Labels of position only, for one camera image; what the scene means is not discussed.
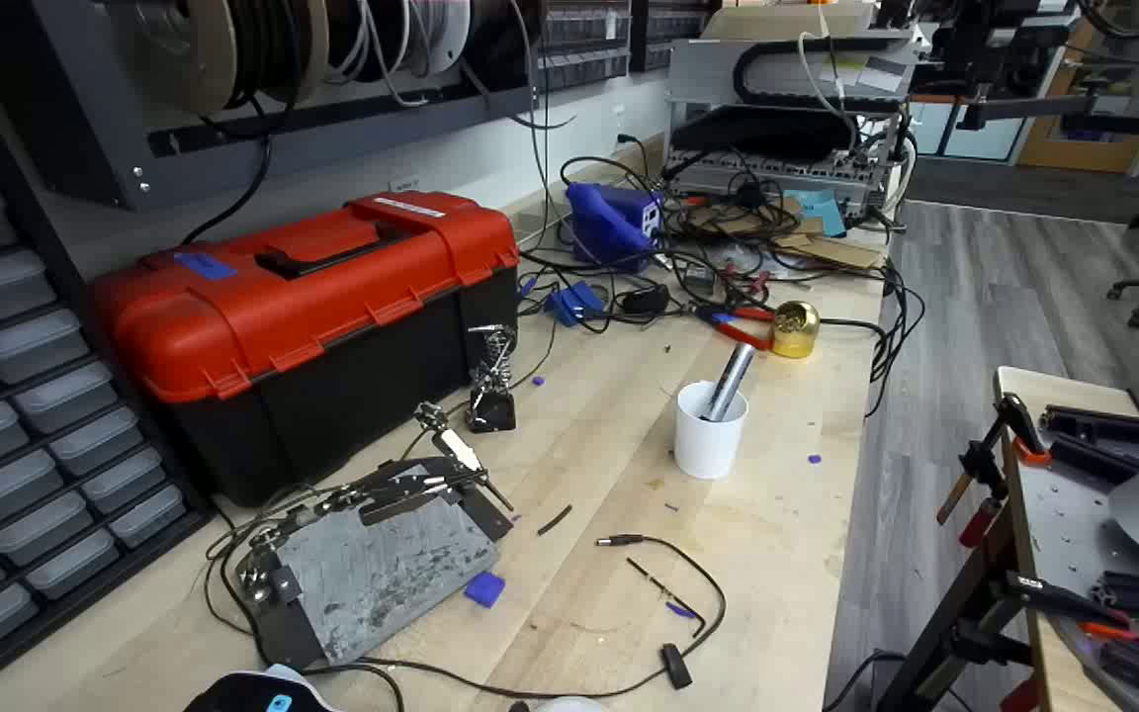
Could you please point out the grey small parts drawer cabinet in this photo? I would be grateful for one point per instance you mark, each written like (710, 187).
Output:
(27, 449)

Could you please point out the blue hot air gun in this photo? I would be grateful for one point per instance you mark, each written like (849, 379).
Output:
(602, 224)

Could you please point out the wooden side table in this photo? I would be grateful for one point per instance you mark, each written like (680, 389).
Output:
(1070, 526)

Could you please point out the white mug cup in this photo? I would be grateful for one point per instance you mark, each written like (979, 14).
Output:
(710, 444)

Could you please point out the black helping hand clamp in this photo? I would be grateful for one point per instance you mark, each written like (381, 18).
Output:
(493, 403)

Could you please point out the grey electronic equipment stack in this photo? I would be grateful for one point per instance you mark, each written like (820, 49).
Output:
(793, 93)

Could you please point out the black white rounded device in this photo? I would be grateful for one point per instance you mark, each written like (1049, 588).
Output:
(253, 695)

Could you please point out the short black stick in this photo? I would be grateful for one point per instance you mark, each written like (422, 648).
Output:
(556, 521)

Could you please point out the dark metal spool rack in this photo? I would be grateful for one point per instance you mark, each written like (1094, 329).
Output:
(96, 130)

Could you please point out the small blue plastic block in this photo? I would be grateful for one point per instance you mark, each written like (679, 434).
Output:
(485, 590)

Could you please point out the black power adapter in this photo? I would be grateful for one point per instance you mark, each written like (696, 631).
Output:
(642, 303)

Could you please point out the grey metal plate device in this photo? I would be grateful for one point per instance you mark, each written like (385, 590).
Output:
(371, 567)

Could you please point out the small purple plastic piece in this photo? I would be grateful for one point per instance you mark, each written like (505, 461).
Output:
(810, 457)

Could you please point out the red black toolbox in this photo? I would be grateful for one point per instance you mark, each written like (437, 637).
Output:
(304, 291)

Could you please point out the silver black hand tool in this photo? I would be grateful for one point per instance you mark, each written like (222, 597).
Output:
(453, 440)

